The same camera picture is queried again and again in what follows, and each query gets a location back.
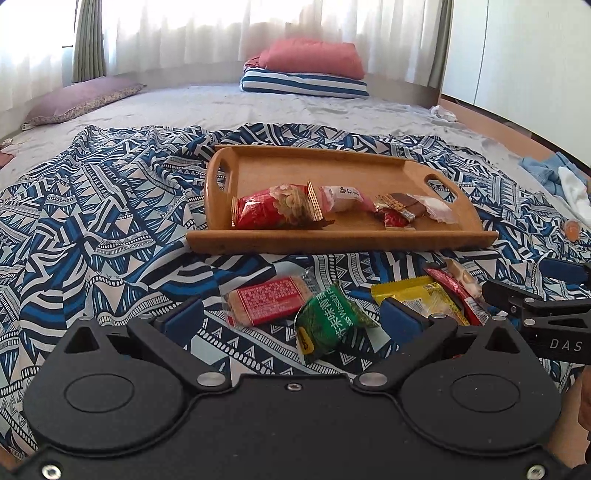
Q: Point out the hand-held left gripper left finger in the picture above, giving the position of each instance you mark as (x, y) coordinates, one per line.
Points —
(182, 318)

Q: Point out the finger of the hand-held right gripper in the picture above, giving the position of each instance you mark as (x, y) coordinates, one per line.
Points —
(517, 300)
(570, 273)

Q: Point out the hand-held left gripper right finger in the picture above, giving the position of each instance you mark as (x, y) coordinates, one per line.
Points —
(401, 319)

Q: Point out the yellow snack packet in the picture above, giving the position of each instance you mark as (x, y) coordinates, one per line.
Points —
(415, 293)

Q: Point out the clear biscuit packet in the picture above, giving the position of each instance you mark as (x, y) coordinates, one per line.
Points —
(464, 274)

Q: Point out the long red stick packet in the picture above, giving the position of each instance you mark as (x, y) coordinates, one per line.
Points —
(455, 288)

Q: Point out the green pea packet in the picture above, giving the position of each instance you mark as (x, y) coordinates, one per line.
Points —
(328, 323)

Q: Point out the red label cracker packet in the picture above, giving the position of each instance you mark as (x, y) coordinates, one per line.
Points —
(268, 300)

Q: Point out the small red label bar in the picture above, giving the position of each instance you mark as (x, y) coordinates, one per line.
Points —
(396, 219)

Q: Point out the brown chocolate packet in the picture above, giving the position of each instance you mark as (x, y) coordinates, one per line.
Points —
(411, 203)

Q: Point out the white clear candy packet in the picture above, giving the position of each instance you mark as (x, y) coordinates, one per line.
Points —
(436, 207)

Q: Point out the pink pastry packet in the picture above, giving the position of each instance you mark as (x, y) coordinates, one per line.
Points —
(341, 196)

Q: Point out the red peanut packet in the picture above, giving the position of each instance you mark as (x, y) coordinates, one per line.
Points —
(272, 207)

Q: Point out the small orange object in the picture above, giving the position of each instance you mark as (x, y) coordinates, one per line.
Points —
(573, 230)

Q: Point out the white cloth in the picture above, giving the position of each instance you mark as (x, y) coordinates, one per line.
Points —
(577, 191)

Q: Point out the light blue cloth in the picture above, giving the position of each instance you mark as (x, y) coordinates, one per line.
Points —
(545, 173)

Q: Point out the blue white patterned blanket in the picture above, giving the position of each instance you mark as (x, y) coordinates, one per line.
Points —
(92, 207)

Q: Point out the crumpled white tissue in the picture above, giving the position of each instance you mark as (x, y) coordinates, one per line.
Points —
(443, 113)

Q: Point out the grey bed sheet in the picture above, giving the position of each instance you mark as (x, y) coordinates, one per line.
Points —
(207, 106)

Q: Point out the white wardrobe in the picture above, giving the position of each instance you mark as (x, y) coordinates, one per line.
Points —
(521, 55)

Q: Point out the mauve floral pillow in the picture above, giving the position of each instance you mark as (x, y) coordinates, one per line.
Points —
(83, 99)

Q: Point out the brown cloth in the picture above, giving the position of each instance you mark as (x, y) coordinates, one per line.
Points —
(4, 154)

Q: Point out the blue white striped pillow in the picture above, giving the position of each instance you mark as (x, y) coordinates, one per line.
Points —
(304, 85)

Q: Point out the green grey curtain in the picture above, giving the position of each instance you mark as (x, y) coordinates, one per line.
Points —
(90, 41)
(442, 41)

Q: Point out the red pillow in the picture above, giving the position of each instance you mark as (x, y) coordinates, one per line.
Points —
(309, 57)

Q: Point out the white sheer curtain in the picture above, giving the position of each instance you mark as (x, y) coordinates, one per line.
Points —
(207, 32)

